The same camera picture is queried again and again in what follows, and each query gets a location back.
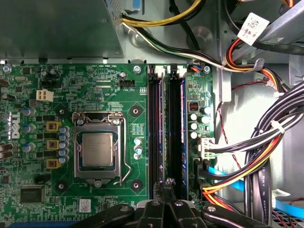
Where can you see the silver metal drive cage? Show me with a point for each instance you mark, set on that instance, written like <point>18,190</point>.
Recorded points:
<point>282,26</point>

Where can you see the green motherboard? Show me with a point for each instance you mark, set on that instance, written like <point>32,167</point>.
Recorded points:
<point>107,95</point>

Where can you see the white power connector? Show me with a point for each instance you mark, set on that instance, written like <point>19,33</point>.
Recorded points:
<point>45,95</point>

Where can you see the white barcode tag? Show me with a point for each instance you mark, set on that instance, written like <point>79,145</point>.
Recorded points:
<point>253,28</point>

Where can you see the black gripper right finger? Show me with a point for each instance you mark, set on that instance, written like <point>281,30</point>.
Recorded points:
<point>183,216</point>

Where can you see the CPU socket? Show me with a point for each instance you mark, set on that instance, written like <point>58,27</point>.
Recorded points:
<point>89,181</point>

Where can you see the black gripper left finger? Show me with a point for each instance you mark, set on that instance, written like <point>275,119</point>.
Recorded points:
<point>154,213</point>

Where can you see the blue expansion slot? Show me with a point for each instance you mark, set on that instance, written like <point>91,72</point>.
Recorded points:
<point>42,225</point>

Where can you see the dark RAM stick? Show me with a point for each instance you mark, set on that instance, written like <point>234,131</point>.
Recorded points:
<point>184,133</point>
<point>161,118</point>

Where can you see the black PC case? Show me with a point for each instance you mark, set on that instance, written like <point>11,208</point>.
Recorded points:
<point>204,33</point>

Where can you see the metal socket cover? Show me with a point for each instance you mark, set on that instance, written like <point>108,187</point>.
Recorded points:
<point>78,154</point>

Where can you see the grey power supply unit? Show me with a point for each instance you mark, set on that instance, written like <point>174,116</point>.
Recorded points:
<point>59,28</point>

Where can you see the black RAM slot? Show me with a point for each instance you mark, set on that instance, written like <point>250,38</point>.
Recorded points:
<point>159,70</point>
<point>175,118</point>
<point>182,70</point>
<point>152,118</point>

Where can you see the silver CPU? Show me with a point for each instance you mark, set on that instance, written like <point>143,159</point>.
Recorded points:
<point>97,149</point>

